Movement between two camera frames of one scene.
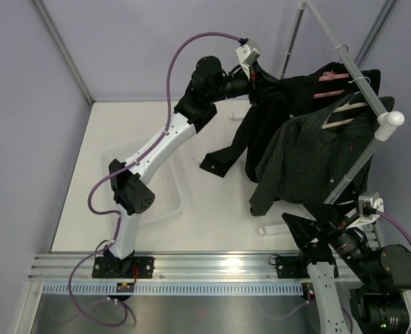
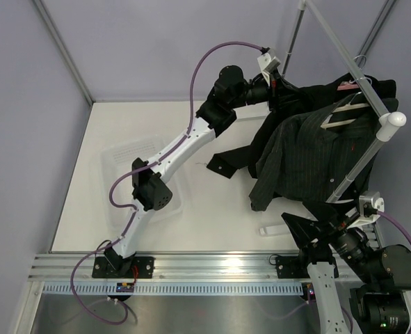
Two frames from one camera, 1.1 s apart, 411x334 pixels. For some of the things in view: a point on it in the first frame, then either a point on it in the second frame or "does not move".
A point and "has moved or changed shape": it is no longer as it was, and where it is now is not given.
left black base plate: (138, 267) does not move
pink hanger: (330, 75) -> (348, 85)
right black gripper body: (327, 229) does not move
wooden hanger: (348, 106) does not move
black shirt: (277, 97) has moved or changed shape
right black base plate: (296, 266) does not move
